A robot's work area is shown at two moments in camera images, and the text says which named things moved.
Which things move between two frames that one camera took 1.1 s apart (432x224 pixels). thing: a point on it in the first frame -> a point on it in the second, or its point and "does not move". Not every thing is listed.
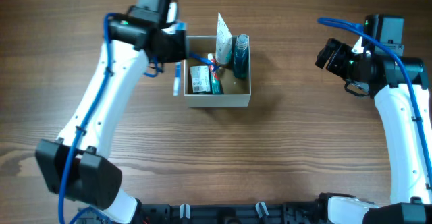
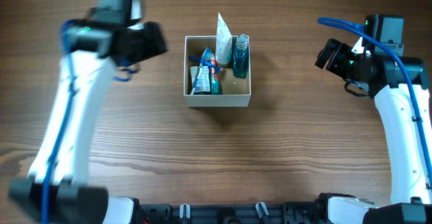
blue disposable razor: [215, 67] does not move
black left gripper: [180, 50] -> [157, 45]
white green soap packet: [200, 79] does not move
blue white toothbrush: [176, 88] -> [206, 54]
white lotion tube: [224, 42] does not move
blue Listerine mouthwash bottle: [241, 57] does not move
